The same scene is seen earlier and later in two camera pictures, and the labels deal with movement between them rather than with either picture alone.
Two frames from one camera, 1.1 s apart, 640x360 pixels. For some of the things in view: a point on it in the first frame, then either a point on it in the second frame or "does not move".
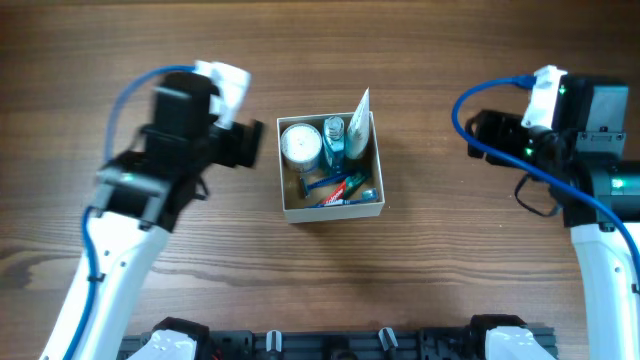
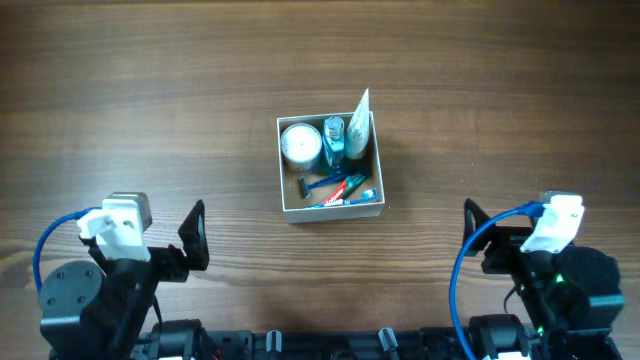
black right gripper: (500, 137) → (498, 250)
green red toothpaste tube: (344, 188) does not move
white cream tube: (358, 131) does not move
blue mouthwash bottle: (333, 137) does not move
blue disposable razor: (327, 181) does not move
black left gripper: (239, 145) → (170, 259)
